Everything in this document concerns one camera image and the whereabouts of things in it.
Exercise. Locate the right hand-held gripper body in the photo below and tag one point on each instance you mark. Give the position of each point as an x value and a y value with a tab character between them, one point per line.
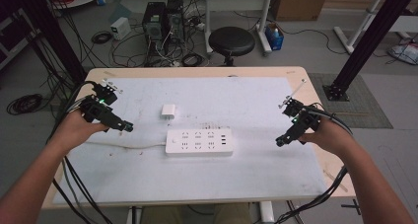
304	120

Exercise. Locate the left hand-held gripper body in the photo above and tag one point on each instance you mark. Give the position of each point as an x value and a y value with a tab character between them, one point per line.
98	110

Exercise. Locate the white charger plug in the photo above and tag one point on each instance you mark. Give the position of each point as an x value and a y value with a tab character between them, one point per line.
168	111

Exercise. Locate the white power strip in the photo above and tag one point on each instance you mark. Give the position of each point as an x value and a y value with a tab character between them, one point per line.
198	141

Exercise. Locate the person's left hand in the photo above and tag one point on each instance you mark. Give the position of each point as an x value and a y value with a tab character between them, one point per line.
77	127

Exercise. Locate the person's right hand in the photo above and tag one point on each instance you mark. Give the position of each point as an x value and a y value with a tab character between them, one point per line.
328	136

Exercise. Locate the grey floor mat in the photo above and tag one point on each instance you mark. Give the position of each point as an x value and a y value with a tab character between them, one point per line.
361	109

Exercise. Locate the white table leg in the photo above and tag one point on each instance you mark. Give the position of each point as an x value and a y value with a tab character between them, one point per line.
266	212

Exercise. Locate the white power supply box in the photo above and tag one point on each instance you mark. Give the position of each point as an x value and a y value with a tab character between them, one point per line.
120	28

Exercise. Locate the blue box with bottles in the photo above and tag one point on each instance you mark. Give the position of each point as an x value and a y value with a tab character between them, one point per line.
274	37

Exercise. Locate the white table mat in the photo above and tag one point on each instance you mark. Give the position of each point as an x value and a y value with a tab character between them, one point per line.
197	178

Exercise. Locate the black computer tower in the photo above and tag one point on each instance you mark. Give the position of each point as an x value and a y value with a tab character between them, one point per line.
153	23
174	18

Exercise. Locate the black round stool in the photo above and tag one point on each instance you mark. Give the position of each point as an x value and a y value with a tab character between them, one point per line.
231	41

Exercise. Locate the white metal stand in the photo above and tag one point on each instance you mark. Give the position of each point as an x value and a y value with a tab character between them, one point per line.
360	23

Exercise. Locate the brown cardboard box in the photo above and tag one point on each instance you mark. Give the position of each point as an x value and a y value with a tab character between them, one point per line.
300	3

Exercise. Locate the clear plastic bag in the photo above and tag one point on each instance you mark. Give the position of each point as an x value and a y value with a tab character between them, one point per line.
404	53

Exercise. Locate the black metal frame post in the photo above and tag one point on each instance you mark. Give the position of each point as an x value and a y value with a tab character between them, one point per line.
49	30
374	39

